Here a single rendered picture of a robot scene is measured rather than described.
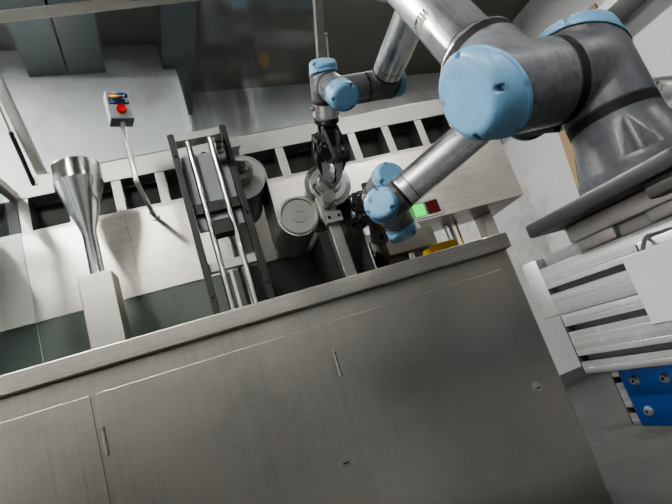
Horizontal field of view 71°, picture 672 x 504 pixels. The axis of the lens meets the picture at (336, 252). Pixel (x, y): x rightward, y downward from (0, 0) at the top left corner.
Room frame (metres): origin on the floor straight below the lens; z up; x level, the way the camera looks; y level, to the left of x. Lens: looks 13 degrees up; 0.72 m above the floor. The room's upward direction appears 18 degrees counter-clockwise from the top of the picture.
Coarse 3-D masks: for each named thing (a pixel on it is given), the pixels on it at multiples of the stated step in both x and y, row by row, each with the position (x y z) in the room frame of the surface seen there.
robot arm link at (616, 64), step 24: (576, 24) 0.56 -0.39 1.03; (600, 24) 0.55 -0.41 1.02; (576, 48) 0.54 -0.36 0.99; (600, 48) 0.55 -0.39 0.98; (624, 48) 0.56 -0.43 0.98; (600, 72) 0.55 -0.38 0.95; (624, 72) 0.55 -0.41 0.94; (648, 72) 0.57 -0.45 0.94; (600, 96) 0.56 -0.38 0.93; (576, 120) 0.60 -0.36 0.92
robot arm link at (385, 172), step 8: (376, 168) 1.10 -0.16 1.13; (384, 168) 1.09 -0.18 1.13; (392, 168) 1.10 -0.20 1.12; (400, 168) 1.10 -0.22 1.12; (376, 176) 1.09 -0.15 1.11; (384, 176) 1.09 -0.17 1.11; (392, 176) 1.10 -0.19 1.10; (368, 184) 1.15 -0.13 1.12; (376, 184) 1.11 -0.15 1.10; (384, 184) 1.09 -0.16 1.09; (368, 192) 1.17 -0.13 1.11
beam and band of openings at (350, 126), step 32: (288, 128) 1.72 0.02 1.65; (352, 128) 1.79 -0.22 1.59; (384, 128) 1.82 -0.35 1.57; (416, 128) 1.86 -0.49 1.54; (448, 128) 1.91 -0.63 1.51; (160, 160) 1.59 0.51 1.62; (288, 160) 1.79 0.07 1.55; (352, 160) 1.82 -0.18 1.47; (32, 192) 1.48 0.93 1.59; (128, 192) 1.62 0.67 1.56; (160, 192) 1.58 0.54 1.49; (32, 224) 1.48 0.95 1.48; (64, 224) 1.50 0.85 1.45
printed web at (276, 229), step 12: (240, 156) 1.34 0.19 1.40; (264, 192) 1.46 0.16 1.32; (264, 204) 1.54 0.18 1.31; (276, 216) 1.35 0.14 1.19; (276, 228) 1.42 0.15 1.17; (276, 240) 1.50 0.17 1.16; (288, 240) 1.42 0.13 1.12; (300, 240) 1.41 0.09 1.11; (288, 252) 1.54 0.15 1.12; (300, 252) 1.56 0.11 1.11; (240, 276) 1.48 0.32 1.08
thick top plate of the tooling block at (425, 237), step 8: (424, 232) 1.42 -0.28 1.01; (432, 232) 1.43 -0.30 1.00; (408, 240) 1.40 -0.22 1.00; (416, 240) 1.41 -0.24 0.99; (424, 240) 1.42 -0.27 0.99; (432, 240) 1.42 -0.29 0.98; (384, 248) 1.41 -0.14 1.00; (392, 248) 1.39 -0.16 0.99; (400, 248) 1.39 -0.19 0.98; (408, 248) 1.40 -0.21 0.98; (416, 248) 1.41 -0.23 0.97; (424, 248) 1.46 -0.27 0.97; (384, 256) 1.43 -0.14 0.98; (392, 256) 1.41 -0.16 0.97; (376, 264) 1.52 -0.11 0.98
